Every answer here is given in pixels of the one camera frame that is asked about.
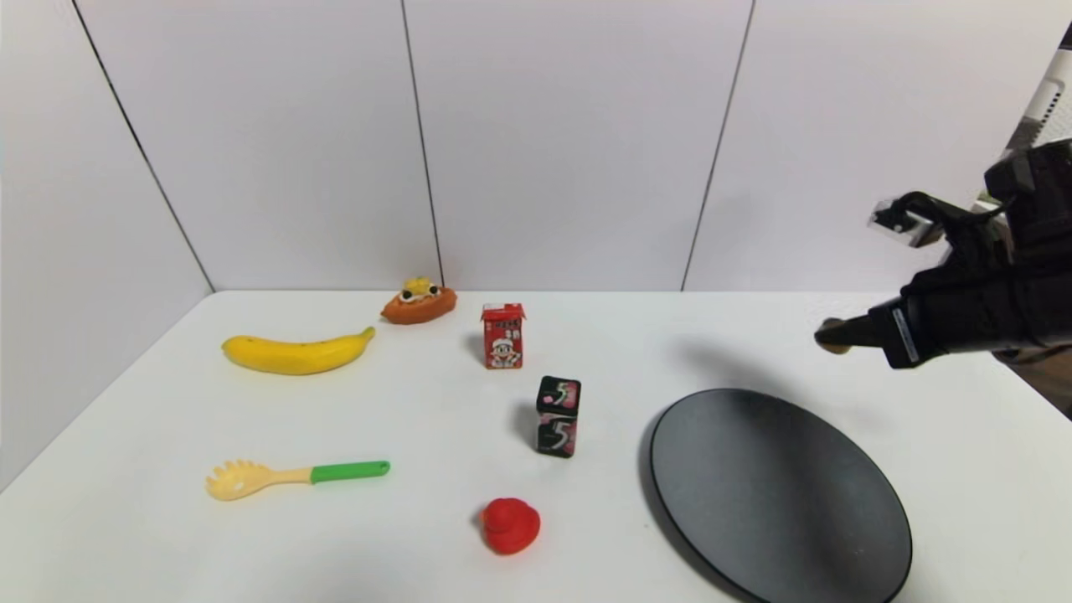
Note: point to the gray round plate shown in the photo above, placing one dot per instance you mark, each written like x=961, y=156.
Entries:
x=779, y=494

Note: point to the small wooden cylinder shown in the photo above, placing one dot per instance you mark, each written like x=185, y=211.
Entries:
x=837, y=349

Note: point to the black gum box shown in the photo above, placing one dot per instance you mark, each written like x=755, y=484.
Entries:
x=558, y=419

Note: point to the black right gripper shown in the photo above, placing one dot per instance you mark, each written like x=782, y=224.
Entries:
x=901, y=335

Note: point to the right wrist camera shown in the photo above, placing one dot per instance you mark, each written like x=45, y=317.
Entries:
x=909, y=222

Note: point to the red rubber duck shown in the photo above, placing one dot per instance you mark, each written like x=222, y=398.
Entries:
x=511, y=528

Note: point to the orange toy bread with toppings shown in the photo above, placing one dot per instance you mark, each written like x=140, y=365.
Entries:
x=417, y=306

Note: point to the yellow toy banana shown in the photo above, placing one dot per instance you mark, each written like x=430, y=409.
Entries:
x=289, y=354

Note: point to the red cartoon milk carton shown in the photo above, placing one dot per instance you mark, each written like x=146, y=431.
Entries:
x=502, y=339

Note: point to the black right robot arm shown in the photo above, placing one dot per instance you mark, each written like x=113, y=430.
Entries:
x=1038, y=243

